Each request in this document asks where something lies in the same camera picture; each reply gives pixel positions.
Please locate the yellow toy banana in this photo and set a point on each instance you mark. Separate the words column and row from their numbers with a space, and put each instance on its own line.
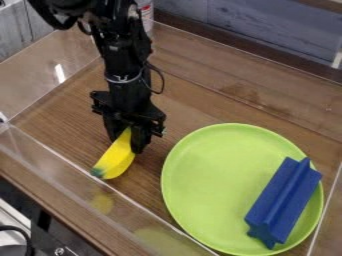
column 116, row 158

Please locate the clear acrylic enclosure wall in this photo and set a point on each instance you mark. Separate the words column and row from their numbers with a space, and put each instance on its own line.
column 215, row 84

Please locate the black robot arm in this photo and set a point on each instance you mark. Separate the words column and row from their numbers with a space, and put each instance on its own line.
column 113, row 23

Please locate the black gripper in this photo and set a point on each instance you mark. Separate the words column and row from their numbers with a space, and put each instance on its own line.
column 125, row 106

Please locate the blue star-shaped block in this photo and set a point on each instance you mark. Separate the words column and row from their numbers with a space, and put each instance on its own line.
column 282, row 201

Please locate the green plate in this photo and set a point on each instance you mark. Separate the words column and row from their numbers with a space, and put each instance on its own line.
column 214, row 174

